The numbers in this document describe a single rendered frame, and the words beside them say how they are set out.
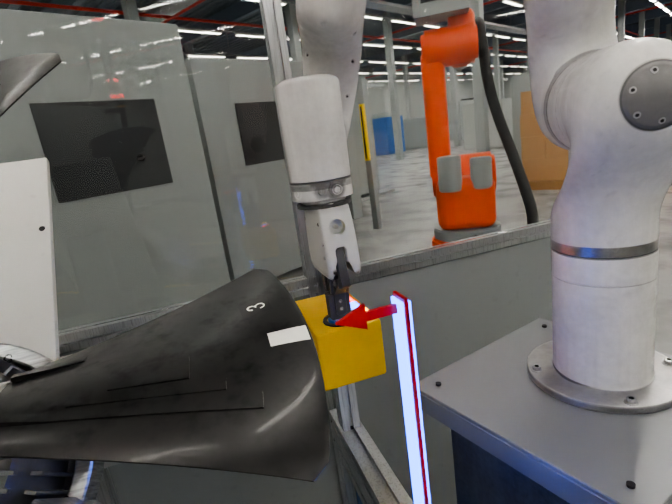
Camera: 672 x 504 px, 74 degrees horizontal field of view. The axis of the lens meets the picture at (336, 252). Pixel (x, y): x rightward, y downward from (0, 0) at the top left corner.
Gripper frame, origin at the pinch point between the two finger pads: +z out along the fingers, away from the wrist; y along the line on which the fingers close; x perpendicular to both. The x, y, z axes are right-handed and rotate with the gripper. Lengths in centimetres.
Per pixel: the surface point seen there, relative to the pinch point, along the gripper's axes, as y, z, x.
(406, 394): -25.2, 0.3, 1.7
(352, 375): -3.5, 9.9, 0.4
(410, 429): -25.2, 4.2, 1.6
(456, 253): 45, 12, -48
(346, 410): 3.0, 19.8, 0.4
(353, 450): -1.9, 23.6, 1.5
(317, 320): 1.6, 2.4, 3.1
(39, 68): -12.6, -33.0, 27.0
